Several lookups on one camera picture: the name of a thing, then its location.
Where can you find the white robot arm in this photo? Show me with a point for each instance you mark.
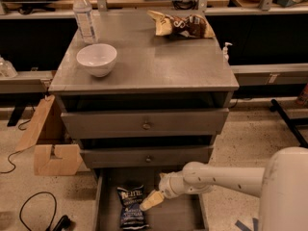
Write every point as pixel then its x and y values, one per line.
pixel 281 185

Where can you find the black table leg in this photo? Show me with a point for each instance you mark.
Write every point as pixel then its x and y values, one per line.
pixel 292 123

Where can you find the white pump dispenser bottle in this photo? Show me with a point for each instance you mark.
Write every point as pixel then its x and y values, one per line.
pixel 225 50

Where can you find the grey drawer cabinet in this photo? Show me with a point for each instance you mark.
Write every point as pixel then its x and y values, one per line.
pixel 150 73

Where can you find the brown and yellow chip bag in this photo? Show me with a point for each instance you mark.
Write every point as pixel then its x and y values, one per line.
pixel 192 26

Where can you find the clear plastic container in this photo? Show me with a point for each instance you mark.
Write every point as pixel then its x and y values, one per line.
pixel 7 70

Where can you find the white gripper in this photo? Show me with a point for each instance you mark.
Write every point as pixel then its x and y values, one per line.
pixel 168 187

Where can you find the grey drawer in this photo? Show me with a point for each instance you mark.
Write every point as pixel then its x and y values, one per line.
pixel 145 156
pixel 157 123
pixel 182 213

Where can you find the blue tape cross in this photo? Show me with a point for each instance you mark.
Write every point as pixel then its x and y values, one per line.
pixel 243 227

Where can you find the clear plastic water bottle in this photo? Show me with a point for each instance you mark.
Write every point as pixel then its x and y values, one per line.
pixel 83 14

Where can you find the grey top drawer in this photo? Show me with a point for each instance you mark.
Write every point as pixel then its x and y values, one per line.
pixel 157 123

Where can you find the white ceramic bowl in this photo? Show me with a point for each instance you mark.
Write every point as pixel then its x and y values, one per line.
pixel 97 59

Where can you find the cardboard box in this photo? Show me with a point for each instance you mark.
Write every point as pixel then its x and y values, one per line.
pixel 54 152

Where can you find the grey middle drawer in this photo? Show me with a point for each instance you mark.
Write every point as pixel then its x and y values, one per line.
pixel 145 156

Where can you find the grey bottom drawer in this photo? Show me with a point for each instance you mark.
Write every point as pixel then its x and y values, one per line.
pixel 182 213

